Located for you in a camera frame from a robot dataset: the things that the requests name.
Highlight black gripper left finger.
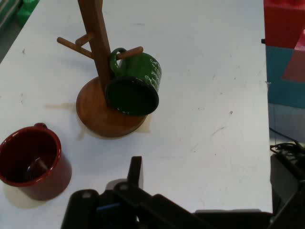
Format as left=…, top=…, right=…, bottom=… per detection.
left=61, top=156, right=208, bottom=229

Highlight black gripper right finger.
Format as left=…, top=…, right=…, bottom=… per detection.
left=269, top=185, right=305, bottom=229

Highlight green enamel mug white script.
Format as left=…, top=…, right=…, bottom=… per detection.
left=105, top=47, right=163, bottom=117

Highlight black equipment box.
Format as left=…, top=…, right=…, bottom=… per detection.
left=270, top=152, right=305, bottom=215

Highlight red enamel mug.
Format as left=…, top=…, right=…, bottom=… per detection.
left=0, top=123, right=72, bottom=201

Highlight teal foam block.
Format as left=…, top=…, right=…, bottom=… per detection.
left=265, top=46, right=305, bottom=109

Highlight brown wooden mug tree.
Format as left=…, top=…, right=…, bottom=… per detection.
left=56, top=0, right=150, bottom=138

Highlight large red foam block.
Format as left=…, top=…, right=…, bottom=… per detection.
left=264, top=0, right=305, bottom=83

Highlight green foam block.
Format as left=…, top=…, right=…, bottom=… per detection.
left=16, top=0, right=40, bottom=21

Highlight tangled black cables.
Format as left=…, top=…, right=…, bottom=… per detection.
left=269, top=139, right=305, bottom=157

